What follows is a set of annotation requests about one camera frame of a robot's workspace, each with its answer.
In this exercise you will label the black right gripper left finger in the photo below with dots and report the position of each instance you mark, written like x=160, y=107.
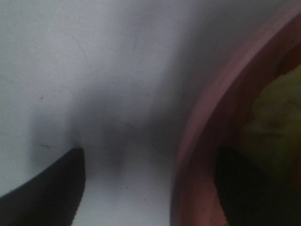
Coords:
x=51, y=198

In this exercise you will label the sandwich with white bread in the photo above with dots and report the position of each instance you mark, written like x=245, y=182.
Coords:
x=272, y=139

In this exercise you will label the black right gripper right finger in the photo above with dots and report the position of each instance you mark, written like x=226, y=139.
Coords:
x=249, y=197

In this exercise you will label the pink round plate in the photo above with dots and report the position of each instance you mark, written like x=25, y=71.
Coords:
x=222, y=109

